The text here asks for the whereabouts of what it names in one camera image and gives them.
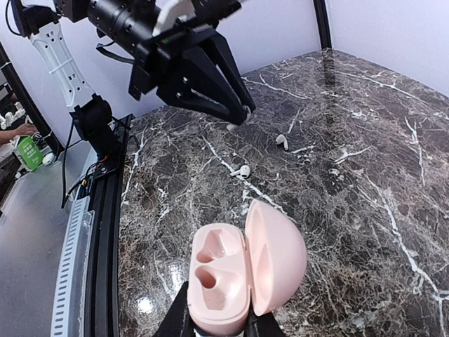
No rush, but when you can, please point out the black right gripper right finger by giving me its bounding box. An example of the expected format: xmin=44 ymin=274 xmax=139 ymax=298
xmin=245 ymin=305 xmax=283 ymax=337

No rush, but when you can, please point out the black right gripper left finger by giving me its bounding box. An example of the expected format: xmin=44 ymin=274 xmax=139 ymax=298
xmin=163 ymin=282 xmax=195 ymax=337

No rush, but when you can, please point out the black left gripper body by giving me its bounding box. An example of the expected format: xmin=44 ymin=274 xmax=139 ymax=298
xmin=128 ymin=27 xmax=225 ymax=102

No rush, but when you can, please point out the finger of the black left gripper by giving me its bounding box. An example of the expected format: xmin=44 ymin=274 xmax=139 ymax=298
xmin=156 ymin=46 xmax=246 ymax=126
xmin=207 ymin=30 xmax=255 ymax=114

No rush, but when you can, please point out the white earbud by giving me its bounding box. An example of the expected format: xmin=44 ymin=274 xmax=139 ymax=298
xmin=275 ymin=134 xmax=289 ymax=151
xmin=226 ymin=112 xmax=253 ymax=133
xmin=230 ymin=165 xmax=251 ymax=178

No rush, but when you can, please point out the pink earbud charging case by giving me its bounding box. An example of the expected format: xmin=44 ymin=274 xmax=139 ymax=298
xmin=187 ymin=199 xmax=307 ymax=336

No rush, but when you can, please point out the person in beige shirt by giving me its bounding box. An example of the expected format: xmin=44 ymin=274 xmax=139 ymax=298
xmin=0 ymin=123 xmax=37 ymax=145

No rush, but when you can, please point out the green white box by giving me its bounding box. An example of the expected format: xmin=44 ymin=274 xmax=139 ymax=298
xmin=12 ymin=136 xmax=43 ymax=172

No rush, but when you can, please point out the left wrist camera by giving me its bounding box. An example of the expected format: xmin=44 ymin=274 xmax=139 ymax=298
xmin=152 ymin=0 xmax=243 ymax=38

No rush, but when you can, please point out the black front aluminium rail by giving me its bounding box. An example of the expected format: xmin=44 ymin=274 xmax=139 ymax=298
xmin=81 ymin=114 xmax=134 ymax=336

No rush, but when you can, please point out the black right frame post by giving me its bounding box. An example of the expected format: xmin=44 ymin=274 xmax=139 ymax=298
xmin=313 ymin=0 xmax=333 ymax=49

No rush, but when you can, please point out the white slotted cable duct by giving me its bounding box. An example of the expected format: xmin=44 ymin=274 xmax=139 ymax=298
xmin=50 ymin=197 xmax=94 ymax=336

